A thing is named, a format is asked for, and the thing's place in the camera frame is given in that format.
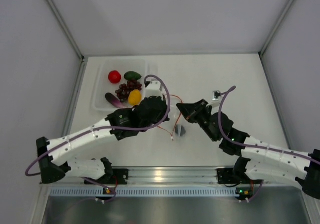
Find clear zip top bag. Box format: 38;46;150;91
157;94;187;142

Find clear plastic bin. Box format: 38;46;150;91
91;57;158;112

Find dark red fake grapes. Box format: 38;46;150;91
115;80;142;103

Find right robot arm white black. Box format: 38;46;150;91
177;100;320;199

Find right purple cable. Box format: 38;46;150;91
217;85;320;165

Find purple cable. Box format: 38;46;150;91
24;75;172;177
217;85;320;165

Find white slotted cable duct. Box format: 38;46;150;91
50;186;250;198

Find aluminium rail frame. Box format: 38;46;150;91
39;165;253;186

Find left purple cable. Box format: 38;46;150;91
24;75;172;177

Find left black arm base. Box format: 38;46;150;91
84;168;129;186

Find purple fake eggplant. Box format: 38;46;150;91
104;92;127;109

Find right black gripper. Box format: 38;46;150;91
177;99;219;142

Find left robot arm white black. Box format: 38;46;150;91
36;96;169;184

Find red fake tomato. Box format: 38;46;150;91
108;70;122;84

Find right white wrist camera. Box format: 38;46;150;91
207;90;225;109

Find yellow fake lemon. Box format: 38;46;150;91
127;89;142;106

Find green fake avocado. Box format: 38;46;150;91
124;71;142;81

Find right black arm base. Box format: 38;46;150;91
216;168;240;186

